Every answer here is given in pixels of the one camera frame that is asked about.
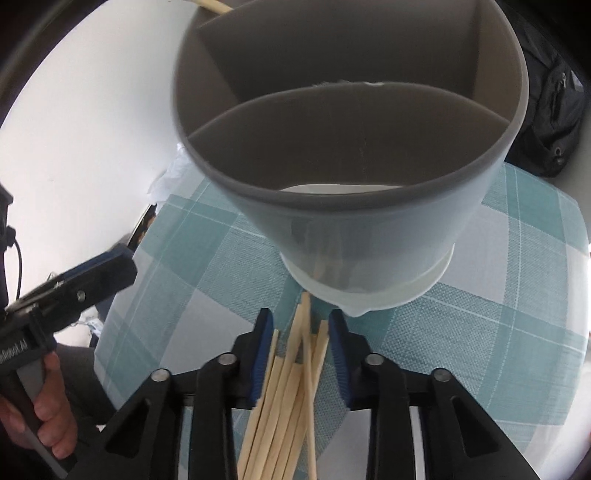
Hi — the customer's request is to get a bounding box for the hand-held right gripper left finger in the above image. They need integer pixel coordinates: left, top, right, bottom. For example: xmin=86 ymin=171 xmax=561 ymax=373
xmin=69 ymin=308 xmax=278 ymax=480

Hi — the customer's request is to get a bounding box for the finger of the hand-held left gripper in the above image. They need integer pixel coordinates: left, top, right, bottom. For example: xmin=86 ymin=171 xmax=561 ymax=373
xmin=9 ymin=244 xmax=138 ymax=330

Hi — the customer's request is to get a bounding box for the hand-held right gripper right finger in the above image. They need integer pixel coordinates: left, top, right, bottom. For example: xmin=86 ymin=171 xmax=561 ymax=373
xmin=328 ymin=309 xmax=532 ymax=480

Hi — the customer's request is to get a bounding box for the bundle of wooden chopsticks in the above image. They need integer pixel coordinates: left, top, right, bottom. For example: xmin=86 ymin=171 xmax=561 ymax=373
xmin=238 ymin=292 xmax=331 ymax=480

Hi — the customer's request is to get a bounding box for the grey divided utensil holder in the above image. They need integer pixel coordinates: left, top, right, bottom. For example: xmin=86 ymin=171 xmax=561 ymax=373
xmin=172 ymin=0 xmax=529 ymax=318

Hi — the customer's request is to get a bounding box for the pale wooden chopstick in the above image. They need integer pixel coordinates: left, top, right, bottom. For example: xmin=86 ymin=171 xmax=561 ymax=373
xmin=191 ymin=0 xmax=234 ymax=14

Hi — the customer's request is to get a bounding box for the person's left hand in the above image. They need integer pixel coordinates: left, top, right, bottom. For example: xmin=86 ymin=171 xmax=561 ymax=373
xmin=0 ymin=353 xmax=79 ymax=460

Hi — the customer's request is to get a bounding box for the white plastic bag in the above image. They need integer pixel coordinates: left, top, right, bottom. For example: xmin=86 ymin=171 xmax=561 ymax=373
xmin=148 ymin=145 xmax=195 ymax=204

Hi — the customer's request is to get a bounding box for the teal checked tablecloth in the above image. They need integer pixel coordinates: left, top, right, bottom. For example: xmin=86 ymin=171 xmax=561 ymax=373
xmin=95 ymin=161 xmax=591 ymax=480

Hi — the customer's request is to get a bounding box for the black backpack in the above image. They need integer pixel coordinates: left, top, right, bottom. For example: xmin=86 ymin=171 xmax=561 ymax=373
xmin=505 ymin=0 xmax=591 ymax=178

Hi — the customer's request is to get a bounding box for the black cable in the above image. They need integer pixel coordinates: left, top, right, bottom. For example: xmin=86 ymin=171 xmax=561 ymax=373
xmin=7 ymin=226 xmax=24 ymax=301

